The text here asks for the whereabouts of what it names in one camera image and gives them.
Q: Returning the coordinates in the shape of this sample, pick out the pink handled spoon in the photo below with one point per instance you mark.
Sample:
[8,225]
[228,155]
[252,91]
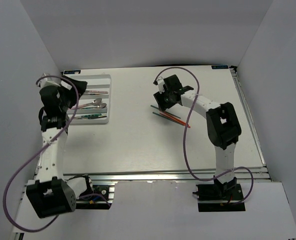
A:
[95,102]

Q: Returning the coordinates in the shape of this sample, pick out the aluminium table frame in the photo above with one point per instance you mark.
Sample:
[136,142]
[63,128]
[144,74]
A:
[136,145]

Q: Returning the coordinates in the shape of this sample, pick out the orange chopstick lower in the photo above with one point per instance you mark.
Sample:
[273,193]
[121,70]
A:
[181,122]

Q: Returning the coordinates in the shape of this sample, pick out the white cutlery tray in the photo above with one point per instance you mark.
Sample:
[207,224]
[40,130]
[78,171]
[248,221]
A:
[99,82]

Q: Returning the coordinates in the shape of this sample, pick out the pink handled knife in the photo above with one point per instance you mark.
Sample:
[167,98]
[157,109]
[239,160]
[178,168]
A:
[95,92]

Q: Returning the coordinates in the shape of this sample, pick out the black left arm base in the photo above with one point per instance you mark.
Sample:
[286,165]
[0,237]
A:
[101,197]

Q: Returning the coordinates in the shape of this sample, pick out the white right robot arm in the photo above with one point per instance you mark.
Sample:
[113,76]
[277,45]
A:
[223,127]

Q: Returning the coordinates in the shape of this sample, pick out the orange chopstick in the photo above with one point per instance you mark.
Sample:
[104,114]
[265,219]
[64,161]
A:
[167,115]
[181,122]

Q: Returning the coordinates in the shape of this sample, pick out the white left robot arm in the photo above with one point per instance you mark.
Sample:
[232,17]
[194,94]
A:
[50,194]

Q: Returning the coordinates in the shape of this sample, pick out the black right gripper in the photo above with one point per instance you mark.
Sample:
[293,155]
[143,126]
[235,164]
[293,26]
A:
[159,99]

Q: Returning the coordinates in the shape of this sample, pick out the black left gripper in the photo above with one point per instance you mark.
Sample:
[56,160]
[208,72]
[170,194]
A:
[72,92]

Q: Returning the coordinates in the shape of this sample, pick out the green handled fork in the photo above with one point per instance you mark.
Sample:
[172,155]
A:
[89,116]

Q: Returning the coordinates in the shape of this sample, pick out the teal chopstick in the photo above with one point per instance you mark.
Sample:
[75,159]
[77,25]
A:
[163,116]
[155,107]

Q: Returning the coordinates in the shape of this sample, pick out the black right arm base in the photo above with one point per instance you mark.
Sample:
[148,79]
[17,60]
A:
[208,201]

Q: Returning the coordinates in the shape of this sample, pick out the orange chopstick upper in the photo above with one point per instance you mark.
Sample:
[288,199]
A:
[167,115]

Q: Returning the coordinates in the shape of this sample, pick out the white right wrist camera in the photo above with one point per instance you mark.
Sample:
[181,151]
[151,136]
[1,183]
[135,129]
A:
[159,82]

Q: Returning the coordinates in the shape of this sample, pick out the green handled spoon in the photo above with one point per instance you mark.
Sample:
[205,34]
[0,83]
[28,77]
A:
[91,106]

